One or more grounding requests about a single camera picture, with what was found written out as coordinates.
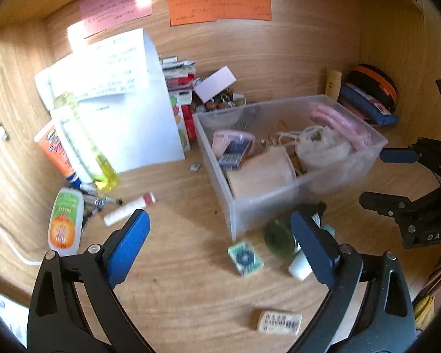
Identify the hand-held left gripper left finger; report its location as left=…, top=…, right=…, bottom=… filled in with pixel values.
left=27, top=209, right=151, bottom=353

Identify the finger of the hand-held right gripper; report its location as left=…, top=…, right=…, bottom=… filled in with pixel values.
left=380, top=138, right=441, bottom=177
left=359, top=191, right=414, bottom=217

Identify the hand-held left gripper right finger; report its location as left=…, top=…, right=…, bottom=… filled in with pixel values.
left=290, top=211, right=417, bottom=353

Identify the dark green bottle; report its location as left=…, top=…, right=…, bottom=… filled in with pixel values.
left=263, top=219, right=298, bottom=260

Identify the clear plastic storage box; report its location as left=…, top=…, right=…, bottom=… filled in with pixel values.
left=193, top=94, right=388, bottom=239

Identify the pink mesh bag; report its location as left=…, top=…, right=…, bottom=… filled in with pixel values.
left=310, top=103, right=373, bottom=151

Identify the white drawstring pouch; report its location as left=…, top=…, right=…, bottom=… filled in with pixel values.
left=296, top=125, right=357, bottom=170

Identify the clear cotton swab container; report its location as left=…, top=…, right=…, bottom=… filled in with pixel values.
left=226, top=147, right=298, bottom=199

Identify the wooden desktop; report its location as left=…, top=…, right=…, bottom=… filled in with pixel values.
left=0, top=92, right=441, bottom=353

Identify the white lip balm red cap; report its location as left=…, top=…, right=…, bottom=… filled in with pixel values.
left=103, top=192, right=156, bottom=227

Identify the blue pencil pouch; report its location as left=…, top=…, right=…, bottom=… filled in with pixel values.
left=338, top=83, right=399, bottom=127

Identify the pink flat box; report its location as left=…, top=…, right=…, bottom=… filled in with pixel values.
left=340, top=99, right=375, bottom=126

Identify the white bottle orange green label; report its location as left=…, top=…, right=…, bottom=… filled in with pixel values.
left=47, top=187, right=85, bottom=257

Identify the square green white tile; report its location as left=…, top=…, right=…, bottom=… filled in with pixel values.
left=227, top=240, right=263, bottom=276

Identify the black orange zip case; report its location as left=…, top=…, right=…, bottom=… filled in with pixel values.
left=347, top=64, right=398, bottom=113

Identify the beige eraser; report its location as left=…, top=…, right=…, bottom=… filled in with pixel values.
left=256, top=309, right=303, bottom=336

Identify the yellow tube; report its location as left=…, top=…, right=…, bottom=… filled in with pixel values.
left=324, top=68, right=342, bottom=100

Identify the yellow liquid spray bottle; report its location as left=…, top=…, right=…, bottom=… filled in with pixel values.
left=52, top=91, right=120, bottom=191

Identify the large white paper sheet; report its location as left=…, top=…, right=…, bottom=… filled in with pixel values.
left=35, top=27, right=186, bottom=174

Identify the small blue box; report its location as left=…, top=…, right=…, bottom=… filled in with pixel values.
left=218, top=134, right=252, bottom=170

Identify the orange sunscreen tube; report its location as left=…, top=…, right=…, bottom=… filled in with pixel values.
left=34, top=124, right=82, bottom=188

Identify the white cream tube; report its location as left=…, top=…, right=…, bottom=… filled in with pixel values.
left=49, top=105, right=96, bottom=184

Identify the fruit print carton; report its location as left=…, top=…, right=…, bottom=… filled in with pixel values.
left=169, top=90, right=197, bottom=151

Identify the white printed leaflet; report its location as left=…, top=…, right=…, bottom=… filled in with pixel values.
left=0, top=283, right=30, bottom=346

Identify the pink soft pouch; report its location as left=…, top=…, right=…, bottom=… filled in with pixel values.
left=212, top=129, right=256, bottom=157

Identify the white paper with writing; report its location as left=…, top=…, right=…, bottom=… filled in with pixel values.
left=48, top=29, right=151, bottom=100

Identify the white rectangular block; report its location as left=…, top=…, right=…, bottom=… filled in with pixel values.
left=193, top=66, right=238, bottom=104

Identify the orange paper note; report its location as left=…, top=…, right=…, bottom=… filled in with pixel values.
left=167, top=0, right=272, bottom=27

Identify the pink paper note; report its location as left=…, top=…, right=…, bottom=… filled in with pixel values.
left=80, top=0, right=153, bottom=39

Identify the thick white cable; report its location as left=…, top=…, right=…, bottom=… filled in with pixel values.
left=0, top=209, right=41, bottom=265

